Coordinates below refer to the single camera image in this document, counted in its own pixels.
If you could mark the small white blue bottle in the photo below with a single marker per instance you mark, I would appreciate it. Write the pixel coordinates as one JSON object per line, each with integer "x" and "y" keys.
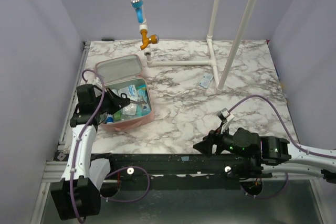
{"x": 109, "y": 119}

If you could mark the small blue white sachet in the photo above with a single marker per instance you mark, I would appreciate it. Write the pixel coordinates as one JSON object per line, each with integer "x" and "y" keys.
{"x": 206, "y": 80}

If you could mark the clear zip bag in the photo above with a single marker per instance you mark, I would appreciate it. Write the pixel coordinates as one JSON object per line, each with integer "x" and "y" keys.
{"x": 130, "y": 110}

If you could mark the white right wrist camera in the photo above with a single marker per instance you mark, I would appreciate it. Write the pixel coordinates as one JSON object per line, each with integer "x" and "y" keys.
{"x": 226, "y": 119}

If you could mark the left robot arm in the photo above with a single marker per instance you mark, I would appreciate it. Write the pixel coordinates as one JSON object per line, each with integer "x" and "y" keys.
{"x": 77, "y": 194}

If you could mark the blue cotton swab packet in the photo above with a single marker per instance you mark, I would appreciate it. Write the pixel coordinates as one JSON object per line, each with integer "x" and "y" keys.
{"x": 144, "y": 107}

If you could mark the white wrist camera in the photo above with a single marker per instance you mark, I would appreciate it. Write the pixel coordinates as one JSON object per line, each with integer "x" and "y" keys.
{"x": 226, "y": 119}
{"x": 96, "y": 81}

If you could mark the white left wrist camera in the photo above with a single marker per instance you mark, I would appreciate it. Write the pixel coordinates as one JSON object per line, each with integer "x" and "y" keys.
{"x": 96, "y": 81}

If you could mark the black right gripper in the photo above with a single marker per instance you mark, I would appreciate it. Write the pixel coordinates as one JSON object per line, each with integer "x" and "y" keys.
{"x": 213, "y": 142}

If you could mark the blue valve handle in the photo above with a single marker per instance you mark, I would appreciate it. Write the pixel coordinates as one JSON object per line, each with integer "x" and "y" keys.
{"x": 137, "y": 5}

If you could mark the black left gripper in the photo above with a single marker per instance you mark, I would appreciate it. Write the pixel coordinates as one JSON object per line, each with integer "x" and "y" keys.
{"x": 118, "y": 103}

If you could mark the white blue gauze packet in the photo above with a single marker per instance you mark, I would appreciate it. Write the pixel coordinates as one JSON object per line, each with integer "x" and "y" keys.
{"x": 129, "y": 90}

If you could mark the small green medicine box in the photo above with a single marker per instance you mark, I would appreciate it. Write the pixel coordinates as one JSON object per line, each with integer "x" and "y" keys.
{"x": 117, "y": 116}

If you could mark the orange brass faucet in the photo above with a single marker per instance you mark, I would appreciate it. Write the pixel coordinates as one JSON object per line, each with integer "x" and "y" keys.
{"x": 153, "y": 39}

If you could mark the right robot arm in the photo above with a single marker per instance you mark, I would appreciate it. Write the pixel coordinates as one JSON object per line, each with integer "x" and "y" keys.
{"x": 261, "y": 155}

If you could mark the white PVC pipe frame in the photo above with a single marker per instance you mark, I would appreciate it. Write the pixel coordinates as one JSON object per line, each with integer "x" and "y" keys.
{"x": 219, "y": 79}

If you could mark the metal scissors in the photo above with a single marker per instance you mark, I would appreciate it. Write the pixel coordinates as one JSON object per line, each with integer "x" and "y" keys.
{"x": 131, "y": 98}

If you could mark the pink medicine kit case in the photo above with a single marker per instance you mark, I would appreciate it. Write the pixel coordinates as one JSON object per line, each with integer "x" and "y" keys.
{"x": 118, "y": 73}

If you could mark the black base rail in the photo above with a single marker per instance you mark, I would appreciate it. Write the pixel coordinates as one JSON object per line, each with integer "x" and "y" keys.
{"x": 183, "y": 171}

